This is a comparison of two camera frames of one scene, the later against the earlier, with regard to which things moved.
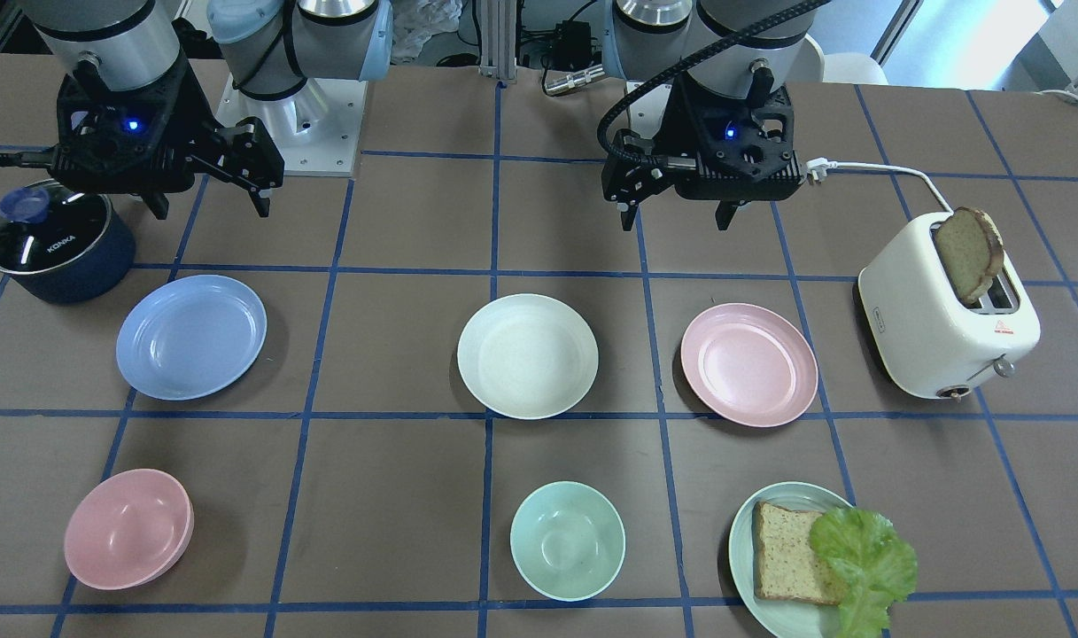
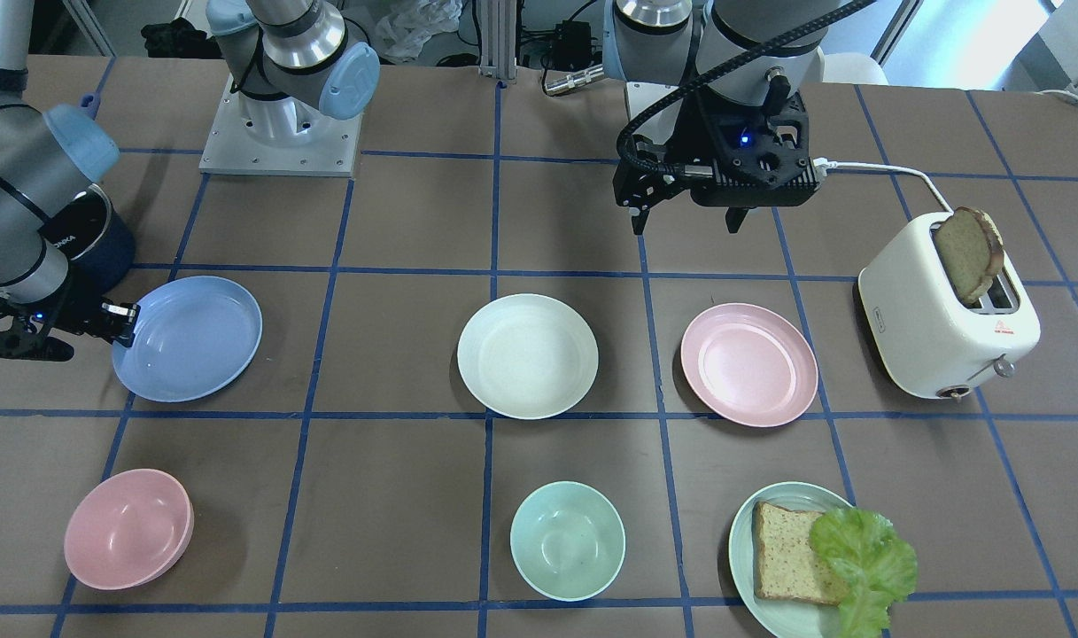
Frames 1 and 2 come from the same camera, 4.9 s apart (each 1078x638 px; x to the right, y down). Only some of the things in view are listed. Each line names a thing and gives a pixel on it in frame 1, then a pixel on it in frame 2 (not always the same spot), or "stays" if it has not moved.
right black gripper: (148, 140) → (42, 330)
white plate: (527, 357) stays
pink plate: (750, 365) stays
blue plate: (191, 339) stays
